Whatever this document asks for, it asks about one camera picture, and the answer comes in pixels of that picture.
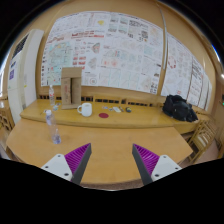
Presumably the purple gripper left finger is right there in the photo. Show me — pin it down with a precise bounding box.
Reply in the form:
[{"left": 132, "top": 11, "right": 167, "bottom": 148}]
[{"left": 42, "top": 143, "right": 92, "bottom": 185}]

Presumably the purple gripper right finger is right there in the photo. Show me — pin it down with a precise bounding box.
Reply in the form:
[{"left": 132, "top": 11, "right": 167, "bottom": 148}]
[{"left": 132, "top": 144, "right": 181, "bottom": 185}]

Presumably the clear plastic water bottle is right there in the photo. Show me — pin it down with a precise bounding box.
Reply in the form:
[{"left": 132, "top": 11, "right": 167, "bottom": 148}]
[{"left": 46, "top": 110, "right": 61, "bottom": 144}]

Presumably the dark red round coaster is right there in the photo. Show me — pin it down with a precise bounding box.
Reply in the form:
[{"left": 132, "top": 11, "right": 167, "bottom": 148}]
[{"left": 99, "top": 113, "right": 109, "bottom": 118}]

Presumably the white ceramic mug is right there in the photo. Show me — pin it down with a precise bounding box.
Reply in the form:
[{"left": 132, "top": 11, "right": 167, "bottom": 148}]
[{"left": 77, "top": 103, "right": 92, "bottom": 117}]

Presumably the small dark round object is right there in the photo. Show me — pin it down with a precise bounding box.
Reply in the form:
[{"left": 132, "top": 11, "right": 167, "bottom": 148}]
[{"left": 126, "top": 107, "right": 132, "bottom": 113}]

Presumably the wooden chair right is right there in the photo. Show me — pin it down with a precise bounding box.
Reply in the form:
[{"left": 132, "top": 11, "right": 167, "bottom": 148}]
[{"left": 188, "top": 120, "right": 218, "bottom": 164}]

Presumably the black backpack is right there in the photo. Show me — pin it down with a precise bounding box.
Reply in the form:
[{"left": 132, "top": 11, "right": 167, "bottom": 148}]
[{"left": 162, "top": 95, "right": 198, "bottom": 122}]

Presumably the small white card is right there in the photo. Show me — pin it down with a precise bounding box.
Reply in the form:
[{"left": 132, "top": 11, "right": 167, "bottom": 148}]
[{"left": 113, "top": 107, "right": 121, "bottom": 113}]

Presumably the brown cardboard stand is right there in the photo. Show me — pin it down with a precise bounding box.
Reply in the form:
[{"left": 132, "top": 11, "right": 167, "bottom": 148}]
[{"left": 61, "top": 67, "right": 82, "bottom": 109}]

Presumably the white standing air conditioner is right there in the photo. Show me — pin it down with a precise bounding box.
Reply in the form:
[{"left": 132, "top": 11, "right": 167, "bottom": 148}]
[{"left": 7, "top": 29, "right": 44, "bottom": 123}]

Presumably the right poster sheet on wall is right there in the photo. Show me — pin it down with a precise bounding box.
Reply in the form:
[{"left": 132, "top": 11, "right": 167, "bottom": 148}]
[{"left": 161, "top": 34, "right": 212, "bottom": 110}]

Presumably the large poster sheet on wall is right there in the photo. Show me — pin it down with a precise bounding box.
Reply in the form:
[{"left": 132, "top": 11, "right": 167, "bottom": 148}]
[{"left": 41, "top": 11, "right": 163, "bottom": 94}]

